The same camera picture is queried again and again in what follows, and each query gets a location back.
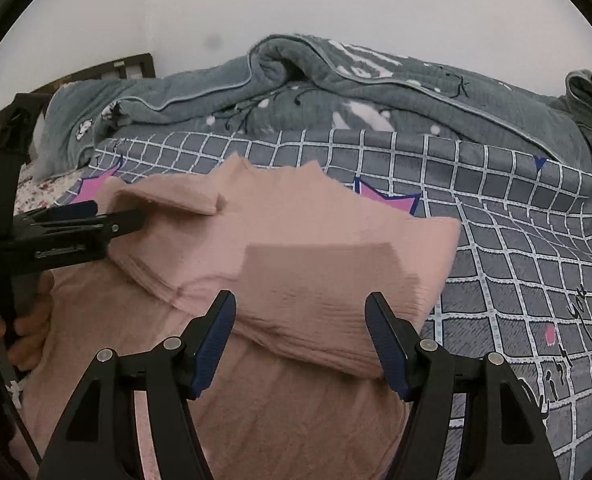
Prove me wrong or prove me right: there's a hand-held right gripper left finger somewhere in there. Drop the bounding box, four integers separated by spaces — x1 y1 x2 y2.
36 290 237 480

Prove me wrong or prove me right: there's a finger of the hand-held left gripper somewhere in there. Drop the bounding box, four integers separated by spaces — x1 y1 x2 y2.
95 208 147 241
13 201 100 233

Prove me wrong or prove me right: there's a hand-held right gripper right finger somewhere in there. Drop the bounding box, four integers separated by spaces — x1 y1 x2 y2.
365 291 561 480

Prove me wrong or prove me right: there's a pink ribbed garment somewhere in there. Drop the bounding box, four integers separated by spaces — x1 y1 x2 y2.
13 152 462 480

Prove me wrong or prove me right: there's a person's left hand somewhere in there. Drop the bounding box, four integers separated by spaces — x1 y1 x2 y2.
8 274 55 372

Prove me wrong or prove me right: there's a floral patterned cloth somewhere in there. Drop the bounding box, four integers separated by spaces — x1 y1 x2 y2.
13 165 86 217

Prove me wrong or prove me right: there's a grey checkered bed sheet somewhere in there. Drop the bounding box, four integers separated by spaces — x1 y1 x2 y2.
71 127 592 480

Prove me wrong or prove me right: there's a dark wooden bed headboard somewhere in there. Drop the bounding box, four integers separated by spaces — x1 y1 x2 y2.
0 52 157 196

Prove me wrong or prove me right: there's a grey-green printed quilt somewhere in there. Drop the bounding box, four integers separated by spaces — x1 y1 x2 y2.
36 34 592 183

